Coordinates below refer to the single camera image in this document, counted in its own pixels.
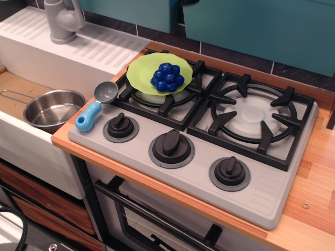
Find green plastic plate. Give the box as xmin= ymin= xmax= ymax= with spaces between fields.
xmin=126 ymin=52 xmax=193 ymax=96

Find black left stove knob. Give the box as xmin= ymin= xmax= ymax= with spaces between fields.
xmin=103 ymin=112 xmax=139 ymax=143

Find grey spoon blue handle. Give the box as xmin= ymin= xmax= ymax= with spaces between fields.
xmin=75 ymin=81 xmax=119 ymax=132

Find grey toy faucet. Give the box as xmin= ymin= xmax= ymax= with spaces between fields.
xmin=44 ymin=0 xmax=85 ymax=44

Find black right burner grate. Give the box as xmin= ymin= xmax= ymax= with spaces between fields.
xmin=187 ymin=73 xmax=319 ymax=171

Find black middle stove knob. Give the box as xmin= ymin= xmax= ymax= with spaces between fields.
xmin=149 ymin=129 xmax=195 ymax=169

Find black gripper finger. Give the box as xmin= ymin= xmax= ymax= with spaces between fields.
xmin=182 ymin=0 xmax=199 ymax=5

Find oven door with handle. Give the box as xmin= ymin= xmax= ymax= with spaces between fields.
xmin=93 ymin=175 xmax=270 ymax=250

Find white toy sink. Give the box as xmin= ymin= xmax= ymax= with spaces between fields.
xmin=1 ymin=7 xmax=149 ymax=199

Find black right stove knob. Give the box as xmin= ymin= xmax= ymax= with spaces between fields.
xmin=209 ymin=156 xmax=251 ymax=192

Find wooden drawer fronts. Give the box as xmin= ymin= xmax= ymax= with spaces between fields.
xmin=1 ymin=159 xmax=103 ymax=250

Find blue toy blueberry cluster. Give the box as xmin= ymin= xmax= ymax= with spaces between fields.
xmin=150 ymin=63 xmax=185 ymax=93

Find black left burner grate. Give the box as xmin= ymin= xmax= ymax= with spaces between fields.
xmin=113 ymin=50 xmax=223 ymax=131

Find black stove knob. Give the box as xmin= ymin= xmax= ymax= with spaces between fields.
xmin=149 ymin=129 xmax=195 ymax=169
xmin=103 ymin=112 xmax=139 ymax=143
xmin=209 ymin=156 xmax=251 ymax=192

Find grey toy stove top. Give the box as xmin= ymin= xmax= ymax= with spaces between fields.
xmin=68 ymin=50 xmax=319 ymax=229

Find black burner grate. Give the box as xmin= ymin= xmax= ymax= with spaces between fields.
xmin=187 ymin=73 xmax=319 ymax=171
xmin=113 ymin=50 xmax=223 ymax=131

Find stainless steel pot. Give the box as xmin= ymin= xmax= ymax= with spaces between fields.
xmin=1 ymin=90 xmax=86 ymax=134

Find black braided cable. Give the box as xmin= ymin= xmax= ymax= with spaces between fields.
xmin=0 ymin=206 xmax=28 ymax=249

